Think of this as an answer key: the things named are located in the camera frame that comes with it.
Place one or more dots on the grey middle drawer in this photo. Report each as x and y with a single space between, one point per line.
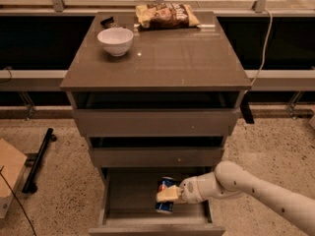
156 157

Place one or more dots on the small dark snack wrapper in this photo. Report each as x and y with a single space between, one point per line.
109 23

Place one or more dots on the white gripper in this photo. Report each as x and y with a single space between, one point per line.
189 190

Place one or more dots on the cardboard box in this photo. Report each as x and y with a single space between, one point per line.
12 163

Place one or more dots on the grey drawer cabinet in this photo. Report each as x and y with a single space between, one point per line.
169 70

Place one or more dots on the grey open bottom drawer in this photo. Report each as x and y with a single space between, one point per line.
129 200

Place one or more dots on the black metal bar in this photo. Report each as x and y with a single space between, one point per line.
30 185

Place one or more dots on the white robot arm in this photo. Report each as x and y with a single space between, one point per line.
229 180

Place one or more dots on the grey top drawer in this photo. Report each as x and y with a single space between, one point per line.
130 123

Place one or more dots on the blue pepsi can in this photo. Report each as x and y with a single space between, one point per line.
166 207

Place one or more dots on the yellow brown chip bag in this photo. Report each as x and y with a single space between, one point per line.
166 16

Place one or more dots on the metal window railing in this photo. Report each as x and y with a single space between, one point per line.
157 0

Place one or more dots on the white ceramic bowl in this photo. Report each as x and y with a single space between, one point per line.
116 41

